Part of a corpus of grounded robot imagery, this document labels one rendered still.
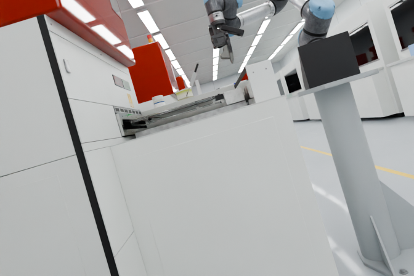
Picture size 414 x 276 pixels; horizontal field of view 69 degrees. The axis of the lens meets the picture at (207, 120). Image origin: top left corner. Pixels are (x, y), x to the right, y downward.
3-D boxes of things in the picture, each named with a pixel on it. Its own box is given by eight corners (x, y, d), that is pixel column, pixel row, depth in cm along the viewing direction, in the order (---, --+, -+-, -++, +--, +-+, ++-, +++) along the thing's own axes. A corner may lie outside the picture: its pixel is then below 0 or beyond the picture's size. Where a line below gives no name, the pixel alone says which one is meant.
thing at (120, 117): (121, 137, 119) (114, 113, 120) (145, 133, 163) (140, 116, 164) (125, 135, 119) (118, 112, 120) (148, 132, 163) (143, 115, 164)
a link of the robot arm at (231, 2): (235, 10, 161) (217, 13, 158) (237, -11, 153) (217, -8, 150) (242, 16, 156) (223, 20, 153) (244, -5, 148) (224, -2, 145)
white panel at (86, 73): (76, 154, 83) (36, 16, 83) (143, 138, 164) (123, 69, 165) (86, 151, 83) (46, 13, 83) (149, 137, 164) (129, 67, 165)
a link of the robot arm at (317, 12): (332, 35, 142) (283, -9, 180) (342, 4, 132) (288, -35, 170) (310, 38, 140) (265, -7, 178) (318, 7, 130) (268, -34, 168)
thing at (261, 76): (255, 103, 108) (244, 66, 108) (241, 109, 163) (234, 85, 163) (281, 95, 108) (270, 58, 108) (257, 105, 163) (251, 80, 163)
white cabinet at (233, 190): (177, 379, 102) (109, 147, 103) (194, 254, 198) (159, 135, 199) (360, 328, 100) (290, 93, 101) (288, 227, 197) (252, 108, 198)
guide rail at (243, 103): (136, 139, 130) (134, 132, 130) (137, 139, 132) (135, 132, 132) (247, 106, 129) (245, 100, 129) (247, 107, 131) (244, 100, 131)
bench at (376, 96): (385, 122, 496) (351, 7, 499) (340, 122, 676) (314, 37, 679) (450, 103, 494) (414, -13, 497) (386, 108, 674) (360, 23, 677)
